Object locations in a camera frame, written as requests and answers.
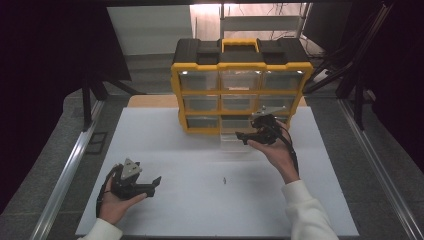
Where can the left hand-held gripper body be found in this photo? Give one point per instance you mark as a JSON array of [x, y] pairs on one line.
[[126, 186]]

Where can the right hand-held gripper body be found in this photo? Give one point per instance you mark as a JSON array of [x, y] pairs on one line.
[[271, 131]]

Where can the clear plastic parts drawer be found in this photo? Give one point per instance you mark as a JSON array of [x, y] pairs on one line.
[[230, 140]]

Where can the yellow black organizer cabinet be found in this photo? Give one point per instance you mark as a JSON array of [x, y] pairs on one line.
[[190, 50]]

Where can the person's left hand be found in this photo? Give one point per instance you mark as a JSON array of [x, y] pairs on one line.
[[115, 208]]

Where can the person's right hand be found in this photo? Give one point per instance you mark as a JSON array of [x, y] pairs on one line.
[[280, 156]]

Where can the white table cover sheet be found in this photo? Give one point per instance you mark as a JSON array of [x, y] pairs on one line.
[[186, 206]]

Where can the grid of transparent bins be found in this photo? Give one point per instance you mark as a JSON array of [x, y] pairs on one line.
[[198, 80]]

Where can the white power strip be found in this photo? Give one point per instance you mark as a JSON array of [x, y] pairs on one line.
[[320, 76]]

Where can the black metal stand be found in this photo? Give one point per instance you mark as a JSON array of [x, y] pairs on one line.
[[359, 110], [87, 110]]

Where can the metal shelf rack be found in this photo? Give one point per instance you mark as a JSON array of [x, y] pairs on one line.
[[260, 23]]

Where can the dark curtain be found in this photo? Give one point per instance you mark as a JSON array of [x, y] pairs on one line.
[[400, 83], [33, 83]]

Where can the white panel board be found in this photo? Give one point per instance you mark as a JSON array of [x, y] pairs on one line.
[[150, 30]]

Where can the small black frame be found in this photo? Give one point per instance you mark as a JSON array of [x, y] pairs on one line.
[[96, 142]]

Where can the aluminium frame rail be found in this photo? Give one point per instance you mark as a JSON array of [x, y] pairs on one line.
[[66, 180], [383, 180]]

